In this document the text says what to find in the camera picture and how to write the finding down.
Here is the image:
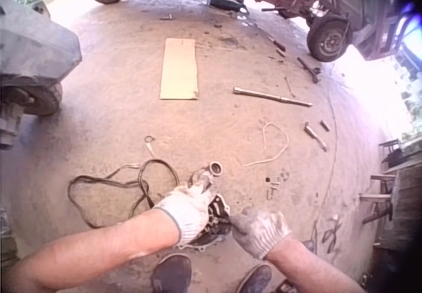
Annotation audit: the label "person's left hand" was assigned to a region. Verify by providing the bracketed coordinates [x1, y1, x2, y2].
[153, 174, 220, 246]

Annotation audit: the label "person's right hand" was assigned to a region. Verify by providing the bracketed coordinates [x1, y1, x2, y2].
[229, 206, 293, 261]

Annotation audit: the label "metal engine casing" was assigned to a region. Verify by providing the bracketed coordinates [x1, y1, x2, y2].
[176, 161, 233, 251]

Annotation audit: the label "small metal bolts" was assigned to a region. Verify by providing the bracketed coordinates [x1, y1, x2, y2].
[264, 171, 291, 201]

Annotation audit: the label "person's legs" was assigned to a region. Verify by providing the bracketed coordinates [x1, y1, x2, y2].
[150, 252, 299, 293]

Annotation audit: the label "small metal wrench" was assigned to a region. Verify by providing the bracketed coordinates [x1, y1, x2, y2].
[144, 135, 156, 157]

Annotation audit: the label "metal pliers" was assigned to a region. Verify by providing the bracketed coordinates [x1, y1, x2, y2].
[321, 215, 344, 253]

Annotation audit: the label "long metal shaft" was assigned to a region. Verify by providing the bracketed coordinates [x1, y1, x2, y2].
[233, 86, 314, 108]

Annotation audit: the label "metal socket tool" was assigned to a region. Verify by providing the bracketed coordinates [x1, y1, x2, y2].
[303, 121, 328, 152]

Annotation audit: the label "brown cardboard sheet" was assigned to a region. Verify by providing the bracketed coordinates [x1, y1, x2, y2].
[160, 38, 200, 101]

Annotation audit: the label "thin metal spanner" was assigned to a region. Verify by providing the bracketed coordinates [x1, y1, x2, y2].
[284, 76, 297, 98]

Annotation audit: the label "dark metal bar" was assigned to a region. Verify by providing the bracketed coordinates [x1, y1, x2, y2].
[296, 55, 322, 84]

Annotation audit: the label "wooden workbench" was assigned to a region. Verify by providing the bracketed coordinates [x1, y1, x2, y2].
[359, 137, 422, 284]

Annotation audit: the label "black rubber part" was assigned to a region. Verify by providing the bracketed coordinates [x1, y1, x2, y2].
[206, 0, 250, 14]

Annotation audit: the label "red three-wheeled vehicle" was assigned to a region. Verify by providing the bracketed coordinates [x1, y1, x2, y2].
[86, 0, 409, 63]

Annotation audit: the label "grey vehicle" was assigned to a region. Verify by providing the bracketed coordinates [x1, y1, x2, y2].
[0, 0, 82, 150]

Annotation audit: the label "beige cord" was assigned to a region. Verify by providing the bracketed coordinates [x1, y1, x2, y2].
[243, 121, 290, 168]

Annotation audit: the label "black rubber cable loop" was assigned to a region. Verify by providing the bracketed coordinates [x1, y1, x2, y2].
[67, 158, 181, 230]

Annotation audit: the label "dark handled tool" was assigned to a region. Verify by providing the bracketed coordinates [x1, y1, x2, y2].
[266, 35, 287, 58]

